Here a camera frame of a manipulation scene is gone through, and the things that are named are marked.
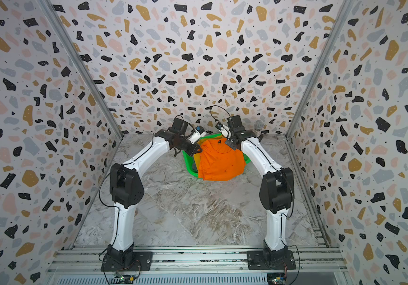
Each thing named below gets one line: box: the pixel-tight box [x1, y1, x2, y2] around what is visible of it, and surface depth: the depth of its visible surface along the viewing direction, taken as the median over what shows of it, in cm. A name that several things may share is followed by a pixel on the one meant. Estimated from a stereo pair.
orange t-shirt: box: [198, 137, 245, 182], surface depth 94 cm
